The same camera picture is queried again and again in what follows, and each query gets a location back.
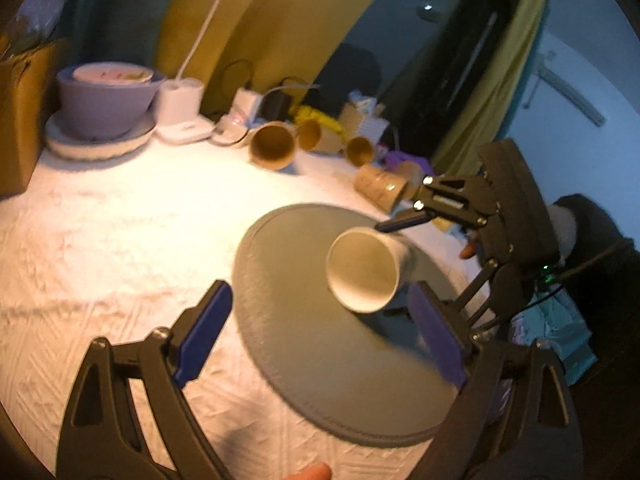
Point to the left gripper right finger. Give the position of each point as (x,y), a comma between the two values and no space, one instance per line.
(513,417)

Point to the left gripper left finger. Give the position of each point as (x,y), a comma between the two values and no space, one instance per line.
(101,435)

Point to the white cup green print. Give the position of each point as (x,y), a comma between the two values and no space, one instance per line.
(365,268)

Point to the yellowish floral paper cup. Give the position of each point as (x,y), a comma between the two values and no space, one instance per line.
(381,188)

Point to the small brown paper cup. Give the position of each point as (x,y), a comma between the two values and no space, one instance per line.
(360,151)

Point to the brown floral paper cup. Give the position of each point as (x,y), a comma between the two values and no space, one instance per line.
(314,137)

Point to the plain brown paper cup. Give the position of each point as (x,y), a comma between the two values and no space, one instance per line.
(273,146)

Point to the right hand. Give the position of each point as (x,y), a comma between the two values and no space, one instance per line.
(471,250)

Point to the purple cloth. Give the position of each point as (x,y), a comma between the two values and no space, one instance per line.
(392,159)

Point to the yellow curtain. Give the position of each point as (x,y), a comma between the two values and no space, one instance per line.
(483,115)

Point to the grey round placemat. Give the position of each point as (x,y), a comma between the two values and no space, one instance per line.
(370,380)

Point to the white perforated plastic basket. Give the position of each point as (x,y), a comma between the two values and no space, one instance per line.
(356,123)

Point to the yellow snack bag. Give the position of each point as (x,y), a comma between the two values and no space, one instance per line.
(306,112)

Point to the black power adapter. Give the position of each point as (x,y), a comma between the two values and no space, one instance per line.
(275,106)

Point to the white charger block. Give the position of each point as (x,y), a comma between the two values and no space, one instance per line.
(245,106)

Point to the white plate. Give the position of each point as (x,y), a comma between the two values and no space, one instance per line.
(62,144)

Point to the white desk lamp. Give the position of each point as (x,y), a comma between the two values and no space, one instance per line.
(176,105)

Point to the purple bowl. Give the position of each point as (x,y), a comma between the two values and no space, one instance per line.
(102,111)

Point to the white inner dish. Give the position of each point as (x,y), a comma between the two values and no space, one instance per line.
(115,74)

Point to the cardboard box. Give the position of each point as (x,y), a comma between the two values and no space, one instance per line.
(28,98)

